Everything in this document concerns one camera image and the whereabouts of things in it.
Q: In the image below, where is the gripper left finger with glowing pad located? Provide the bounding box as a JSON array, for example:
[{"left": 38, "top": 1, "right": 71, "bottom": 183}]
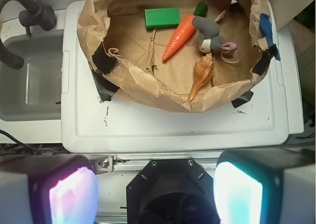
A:
[{"left": 0, "top": 155, "right": 99, "bottom": 224}]

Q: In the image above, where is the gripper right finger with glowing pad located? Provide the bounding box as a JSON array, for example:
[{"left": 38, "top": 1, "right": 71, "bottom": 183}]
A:
[{"left": 213, "top": 148, "right": 316, "bottom": 224}]

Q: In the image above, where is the orange spiral sea shell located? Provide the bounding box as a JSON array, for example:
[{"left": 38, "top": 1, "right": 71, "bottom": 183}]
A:
[{"left": 188, "top": 53, "right": 214, "bottom": 101}]

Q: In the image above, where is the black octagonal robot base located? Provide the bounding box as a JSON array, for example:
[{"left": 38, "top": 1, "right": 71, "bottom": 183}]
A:
[{"left": 126, "top": 159, "right": 221, "bottom": 224}]

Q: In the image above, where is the white plastic bin lid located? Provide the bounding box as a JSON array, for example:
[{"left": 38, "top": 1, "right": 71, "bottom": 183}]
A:
[{"left": 61, "top": 1, "right": 304, "bottom": 154}]

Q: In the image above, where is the grey sink basin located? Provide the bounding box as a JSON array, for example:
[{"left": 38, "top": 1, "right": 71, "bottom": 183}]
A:
[{"left": 0, "top": 30, "right": 63, "bottom": 122}]

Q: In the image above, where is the crumpled brown paper bag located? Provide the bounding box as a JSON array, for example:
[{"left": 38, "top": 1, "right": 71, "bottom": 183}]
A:
[{"left": 77, "top": 0, "right": 271, "bottom": 112}]

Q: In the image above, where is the grey plush mouse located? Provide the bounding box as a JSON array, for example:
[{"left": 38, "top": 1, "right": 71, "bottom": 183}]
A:
[{"left": 192, "top": 16, "right": 237, "bottom": 55}]

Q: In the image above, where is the blue tape strip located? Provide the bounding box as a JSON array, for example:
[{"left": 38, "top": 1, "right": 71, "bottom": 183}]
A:
[{"left": 259, "top": 13, "right": 280, "bottom": 61}]

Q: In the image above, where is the black faucet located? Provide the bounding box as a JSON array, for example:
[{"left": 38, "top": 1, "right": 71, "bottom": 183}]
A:
[{"left": 0, "top": 0, "right": 57, "bottom": 70}]

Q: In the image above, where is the orange toy carrot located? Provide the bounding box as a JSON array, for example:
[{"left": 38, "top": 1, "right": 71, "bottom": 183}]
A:
[{"left": 161, "top": 1, "right": 208, "bottom": 61}]

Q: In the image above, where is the green rectangular block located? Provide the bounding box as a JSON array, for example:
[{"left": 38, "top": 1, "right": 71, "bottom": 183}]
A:
[{"left": 144, "top": 7, "right": 180, "bottom": 29}]

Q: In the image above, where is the aluminium extrusion rail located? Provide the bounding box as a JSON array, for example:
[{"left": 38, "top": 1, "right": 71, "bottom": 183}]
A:
[{"left": 87, "top": 151, "right": 222, "bottom": 174}]

